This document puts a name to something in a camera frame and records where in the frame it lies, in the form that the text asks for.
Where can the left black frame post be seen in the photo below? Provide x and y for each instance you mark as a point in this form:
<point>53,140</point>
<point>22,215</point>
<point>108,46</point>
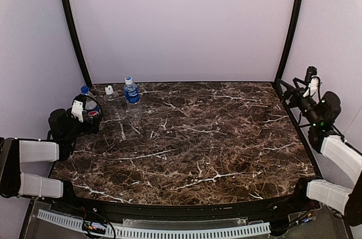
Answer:
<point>76,42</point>

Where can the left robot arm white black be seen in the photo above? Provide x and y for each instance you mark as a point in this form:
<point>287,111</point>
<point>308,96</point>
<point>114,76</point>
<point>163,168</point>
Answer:
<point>66,126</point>

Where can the black front table rail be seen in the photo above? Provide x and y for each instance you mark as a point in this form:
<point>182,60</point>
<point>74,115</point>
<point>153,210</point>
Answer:
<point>267,209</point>

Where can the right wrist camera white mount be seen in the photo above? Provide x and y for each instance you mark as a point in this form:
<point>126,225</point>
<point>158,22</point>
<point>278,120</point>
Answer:
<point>313,83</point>

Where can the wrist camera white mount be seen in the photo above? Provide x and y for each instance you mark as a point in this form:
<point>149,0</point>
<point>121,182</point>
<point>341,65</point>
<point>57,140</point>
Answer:
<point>77,109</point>
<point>313,83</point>

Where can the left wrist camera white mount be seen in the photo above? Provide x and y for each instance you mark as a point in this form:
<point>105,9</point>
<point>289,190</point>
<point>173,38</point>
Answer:
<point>77,109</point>

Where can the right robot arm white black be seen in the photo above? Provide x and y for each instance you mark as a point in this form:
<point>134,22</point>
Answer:
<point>326,140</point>

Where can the white slotted cable duct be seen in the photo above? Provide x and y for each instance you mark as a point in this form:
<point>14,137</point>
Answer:
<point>232,228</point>

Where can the black frame post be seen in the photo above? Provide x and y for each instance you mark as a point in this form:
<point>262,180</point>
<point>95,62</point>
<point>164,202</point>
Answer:
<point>289,39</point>
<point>76,42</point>

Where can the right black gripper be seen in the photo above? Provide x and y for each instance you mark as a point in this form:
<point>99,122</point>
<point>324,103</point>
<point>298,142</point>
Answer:
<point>292,95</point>

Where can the clear bottle white cap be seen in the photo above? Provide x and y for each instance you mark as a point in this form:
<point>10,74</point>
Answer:
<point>113,104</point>

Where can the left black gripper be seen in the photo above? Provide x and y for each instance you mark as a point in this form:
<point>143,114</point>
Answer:
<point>89,120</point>

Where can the Pocari Sweat bottle blue label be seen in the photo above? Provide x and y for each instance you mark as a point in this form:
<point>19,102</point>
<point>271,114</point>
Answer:
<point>132,96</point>

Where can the Pepsi bottle blue label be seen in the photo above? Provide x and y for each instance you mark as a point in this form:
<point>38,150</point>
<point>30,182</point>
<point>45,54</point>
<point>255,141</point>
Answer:
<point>91,106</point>

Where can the right black frame post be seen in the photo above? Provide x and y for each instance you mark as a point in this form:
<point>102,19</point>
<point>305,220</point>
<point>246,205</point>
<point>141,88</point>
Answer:
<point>289,39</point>

